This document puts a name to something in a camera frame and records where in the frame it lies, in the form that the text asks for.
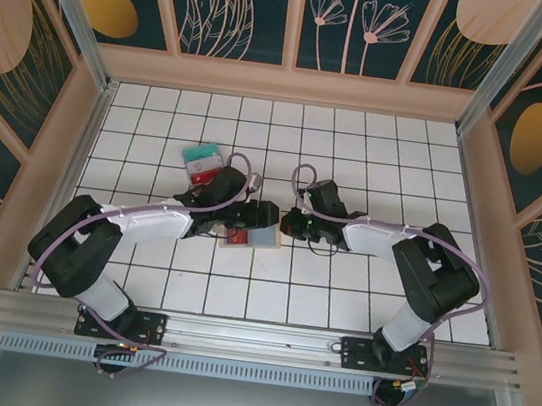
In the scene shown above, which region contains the beige card holder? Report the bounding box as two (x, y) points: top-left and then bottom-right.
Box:
(216, 218), (283, 257)

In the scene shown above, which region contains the aluminium side rail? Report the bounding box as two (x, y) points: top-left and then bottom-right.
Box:
(11, 72), (120, 301)
(426, 127), (527, 350)

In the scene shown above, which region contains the white card pink logo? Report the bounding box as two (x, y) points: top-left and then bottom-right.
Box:
(183, 154), (224, 180)

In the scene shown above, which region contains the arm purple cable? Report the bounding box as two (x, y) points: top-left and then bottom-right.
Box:
(262, 162), (501, 406)
(18, 126), (259, 393)

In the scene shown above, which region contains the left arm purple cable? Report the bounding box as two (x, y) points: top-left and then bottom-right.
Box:
(18, 126), (259, 393)

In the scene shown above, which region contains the aluminium mounting rail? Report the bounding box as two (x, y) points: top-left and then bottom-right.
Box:
(0, 280), (526, 401)

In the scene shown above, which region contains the dark red card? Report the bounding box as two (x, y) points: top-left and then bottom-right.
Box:
(221, 228), (254, 253)

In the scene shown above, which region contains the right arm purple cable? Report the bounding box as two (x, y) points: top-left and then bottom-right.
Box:
(262, 162), (501, 406)

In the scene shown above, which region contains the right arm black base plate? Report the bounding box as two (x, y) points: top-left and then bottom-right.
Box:
(337, 334), (433, 383)

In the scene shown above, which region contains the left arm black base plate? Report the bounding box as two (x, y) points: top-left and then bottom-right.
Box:
(74, 300), (171, 349)

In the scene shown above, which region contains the aluminium corner post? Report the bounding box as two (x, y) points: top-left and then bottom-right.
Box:
(5, 0), (130, 91)
(455, 0), (542, 146)

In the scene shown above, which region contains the grey slotted cable duct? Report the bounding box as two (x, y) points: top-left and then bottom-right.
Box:
(0, 330), (378, 401)

